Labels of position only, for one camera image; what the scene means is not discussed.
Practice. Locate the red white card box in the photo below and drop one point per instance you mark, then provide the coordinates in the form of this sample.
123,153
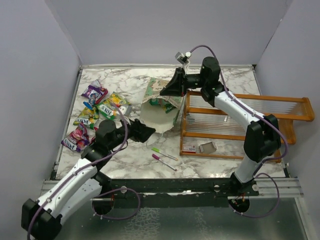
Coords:
189,148

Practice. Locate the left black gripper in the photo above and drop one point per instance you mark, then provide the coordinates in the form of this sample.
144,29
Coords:
140,132

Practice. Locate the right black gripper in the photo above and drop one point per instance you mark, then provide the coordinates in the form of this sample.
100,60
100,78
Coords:
177,86

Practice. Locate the blue candy packet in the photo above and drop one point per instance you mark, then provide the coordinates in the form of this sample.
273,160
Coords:
91,100

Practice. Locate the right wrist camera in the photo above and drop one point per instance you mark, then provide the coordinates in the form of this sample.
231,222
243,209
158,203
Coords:
184,59

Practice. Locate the red snack packet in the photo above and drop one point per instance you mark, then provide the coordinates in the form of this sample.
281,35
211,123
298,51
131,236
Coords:
77,140

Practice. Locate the yellow Fox's candy packet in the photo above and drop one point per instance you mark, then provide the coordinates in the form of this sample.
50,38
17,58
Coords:
107,106

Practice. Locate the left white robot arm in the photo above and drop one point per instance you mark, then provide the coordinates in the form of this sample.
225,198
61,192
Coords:
43,218

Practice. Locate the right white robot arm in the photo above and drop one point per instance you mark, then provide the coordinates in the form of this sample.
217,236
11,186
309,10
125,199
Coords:
262,135

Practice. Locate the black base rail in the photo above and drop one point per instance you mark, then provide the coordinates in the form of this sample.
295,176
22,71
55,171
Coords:
169,193

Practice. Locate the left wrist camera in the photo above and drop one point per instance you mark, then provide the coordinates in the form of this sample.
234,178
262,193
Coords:
125,109

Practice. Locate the small open cardboard box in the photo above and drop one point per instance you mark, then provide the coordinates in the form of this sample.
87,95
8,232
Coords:
208,148

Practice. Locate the yellow green snack packet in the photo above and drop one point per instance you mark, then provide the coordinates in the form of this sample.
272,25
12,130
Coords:
88,117

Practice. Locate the wooden rack with clear rods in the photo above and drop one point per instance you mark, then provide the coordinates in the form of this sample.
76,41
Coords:
207,131

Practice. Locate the mint green Fox's candy packet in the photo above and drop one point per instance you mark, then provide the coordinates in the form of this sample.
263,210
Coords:
164,104

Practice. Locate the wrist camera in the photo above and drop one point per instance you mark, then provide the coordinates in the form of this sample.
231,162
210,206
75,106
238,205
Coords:
125,109
184,59

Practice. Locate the purple snack packet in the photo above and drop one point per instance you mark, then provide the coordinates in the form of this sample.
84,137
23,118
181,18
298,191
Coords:
95,87

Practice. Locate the purple capped pen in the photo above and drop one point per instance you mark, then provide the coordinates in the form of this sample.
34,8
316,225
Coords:
163,162

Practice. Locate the green printed paper bag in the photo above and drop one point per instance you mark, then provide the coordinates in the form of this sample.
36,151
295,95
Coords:
154,116

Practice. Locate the green capped pen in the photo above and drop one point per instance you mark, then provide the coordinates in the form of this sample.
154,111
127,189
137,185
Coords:
164,154

